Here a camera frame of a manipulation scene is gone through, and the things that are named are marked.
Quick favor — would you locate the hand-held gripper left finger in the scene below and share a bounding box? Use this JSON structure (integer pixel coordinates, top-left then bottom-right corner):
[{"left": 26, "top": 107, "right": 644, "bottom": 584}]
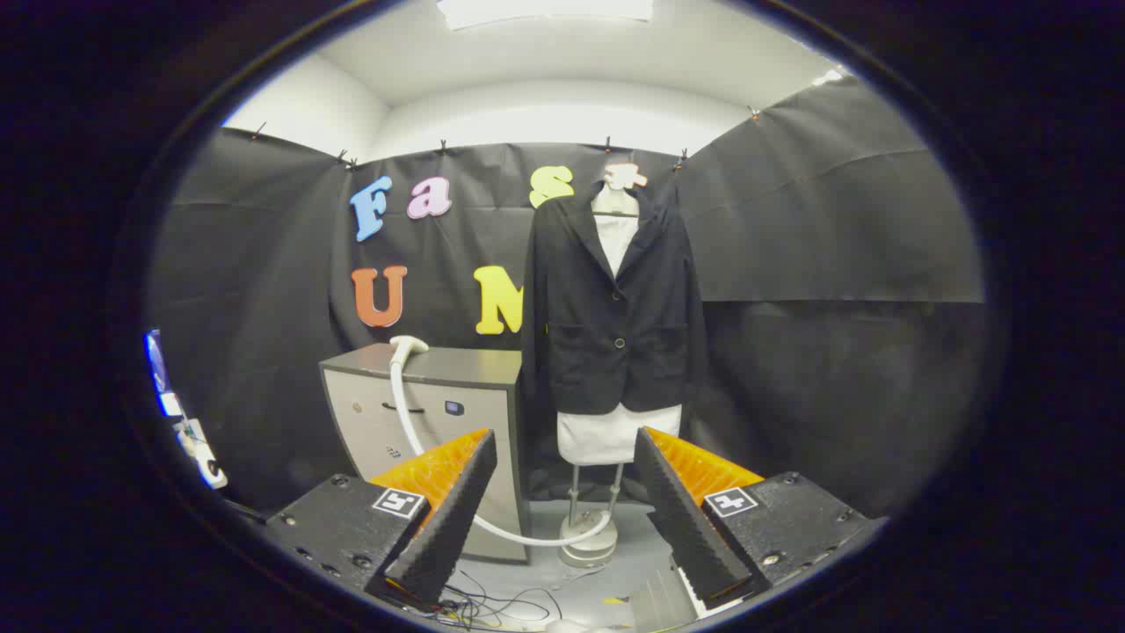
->
[{"left": 264, "top": 428, "right": 498, "bottom": 613}]

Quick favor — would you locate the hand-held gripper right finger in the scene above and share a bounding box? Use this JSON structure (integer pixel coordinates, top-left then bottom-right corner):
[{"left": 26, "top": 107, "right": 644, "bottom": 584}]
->
[{"left": 635, "top": 426, "right": 889, "bottom": 618}]

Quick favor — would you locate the white garment steamer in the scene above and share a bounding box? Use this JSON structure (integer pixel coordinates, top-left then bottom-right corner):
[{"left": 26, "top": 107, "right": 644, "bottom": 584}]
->
[{"left": 388, "top": 335, "right": 613, "bottom": 548}]

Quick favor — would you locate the black jacket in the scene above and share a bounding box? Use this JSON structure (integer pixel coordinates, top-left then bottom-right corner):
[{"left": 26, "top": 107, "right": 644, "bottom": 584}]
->
[{"left": 521, "top": 180, "right": 709, "bottom": 416}]

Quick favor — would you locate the metal mannequin stand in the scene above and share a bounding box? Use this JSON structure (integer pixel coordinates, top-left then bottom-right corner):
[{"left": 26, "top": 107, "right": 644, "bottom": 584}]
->
[{"left": 559, "top": 463, "right": 625, "bottom": 569}]

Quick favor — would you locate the white mannequin torso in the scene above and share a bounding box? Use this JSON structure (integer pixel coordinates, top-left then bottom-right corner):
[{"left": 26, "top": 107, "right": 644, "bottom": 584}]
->
[{"left": 556, "top": 180, "right": 683, "bottom": 465}]

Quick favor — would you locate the grey cabinet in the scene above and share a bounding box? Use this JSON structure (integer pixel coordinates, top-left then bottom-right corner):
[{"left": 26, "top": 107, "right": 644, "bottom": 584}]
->
[{"left": 319, "top": 343, "right": 530, "bottom": 564}]

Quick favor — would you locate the white device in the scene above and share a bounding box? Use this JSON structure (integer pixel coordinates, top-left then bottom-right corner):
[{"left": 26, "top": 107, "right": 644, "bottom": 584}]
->
[{"left": 158, "top": 391, "right": 228, "bottom": 490}]

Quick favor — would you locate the black backdrop cloth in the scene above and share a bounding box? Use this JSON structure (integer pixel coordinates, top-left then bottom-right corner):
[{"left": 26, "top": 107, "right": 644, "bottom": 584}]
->
[{"left": 149, "top": 75, "right": 985, "bottom": 520}]

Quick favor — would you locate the blue lit screen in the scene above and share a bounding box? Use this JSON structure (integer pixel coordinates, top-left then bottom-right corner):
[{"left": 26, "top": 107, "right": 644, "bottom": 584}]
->
[{"left": 145, "top": 330, "right": 170, "bottom": 397}]

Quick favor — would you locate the ceiling light panel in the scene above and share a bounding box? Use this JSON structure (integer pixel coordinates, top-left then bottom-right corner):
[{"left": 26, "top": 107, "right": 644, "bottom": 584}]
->
[{"left": 437, "top": 0, "right": 656, "bottom": 32}]

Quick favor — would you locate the tangle of thin cables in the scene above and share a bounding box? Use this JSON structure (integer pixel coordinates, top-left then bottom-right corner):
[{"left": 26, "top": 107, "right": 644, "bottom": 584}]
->
[{"left": 413, "top": 570, "right": 563, "bottom": 630}]

